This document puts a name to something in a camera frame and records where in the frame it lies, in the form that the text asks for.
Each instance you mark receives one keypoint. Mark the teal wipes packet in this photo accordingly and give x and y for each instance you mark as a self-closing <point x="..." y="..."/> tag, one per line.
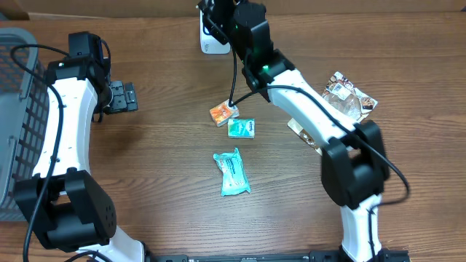
<point x="235" y="180"/>

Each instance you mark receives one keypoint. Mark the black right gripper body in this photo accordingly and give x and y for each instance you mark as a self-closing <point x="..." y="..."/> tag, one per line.
<point x="223" y="36"/>

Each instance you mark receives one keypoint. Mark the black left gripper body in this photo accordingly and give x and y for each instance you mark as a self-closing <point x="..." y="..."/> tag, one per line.
<point x="123" y="99"/>

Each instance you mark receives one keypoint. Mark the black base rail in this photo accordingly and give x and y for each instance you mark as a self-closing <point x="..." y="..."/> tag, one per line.
<point x="313" y="256"/>

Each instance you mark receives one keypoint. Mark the orange tissue pack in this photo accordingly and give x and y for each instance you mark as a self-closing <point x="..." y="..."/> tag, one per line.
<point x="223" y="112"/>

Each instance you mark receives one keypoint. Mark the teal tissue pack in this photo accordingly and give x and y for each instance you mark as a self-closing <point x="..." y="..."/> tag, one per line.
<point x="241" y="128"/>

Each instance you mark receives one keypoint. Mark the grey plastic mesh basket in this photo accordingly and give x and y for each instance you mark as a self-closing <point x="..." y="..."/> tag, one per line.
<point x="24" y="110"/>

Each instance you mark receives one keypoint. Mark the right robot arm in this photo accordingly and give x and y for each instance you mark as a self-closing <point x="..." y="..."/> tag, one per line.
<point x="353" y="163"/>

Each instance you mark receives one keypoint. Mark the white barcode scanner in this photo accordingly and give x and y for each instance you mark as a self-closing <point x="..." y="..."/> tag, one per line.
<point x="209" y="45"/>

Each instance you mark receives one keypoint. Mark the brown snack bag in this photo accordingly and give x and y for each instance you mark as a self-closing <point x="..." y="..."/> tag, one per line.
<point x="339" y="97"/>

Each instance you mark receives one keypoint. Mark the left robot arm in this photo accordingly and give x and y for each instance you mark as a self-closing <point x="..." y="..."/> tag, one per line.
<point x="65" y="207"/>

